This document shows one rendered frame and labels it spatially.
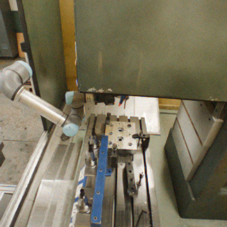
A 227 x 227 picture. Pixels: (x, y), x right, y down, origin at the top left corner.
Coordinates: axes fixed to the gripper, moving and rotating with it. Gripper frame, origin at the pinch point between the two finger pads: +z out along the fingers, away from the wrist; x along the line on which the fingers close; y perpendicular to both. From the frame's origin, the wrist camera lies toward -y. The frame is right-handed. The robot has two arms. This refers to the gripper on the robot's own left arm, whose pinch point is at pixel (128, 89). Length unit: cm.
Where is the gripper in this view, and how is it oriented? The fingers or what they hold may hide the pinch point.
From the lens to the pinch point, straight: 107.1
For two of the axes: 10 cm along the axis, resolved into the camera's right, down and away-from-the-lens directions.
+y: 0.1, 7.9, 6.1
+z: 9.9, -1.0, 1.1
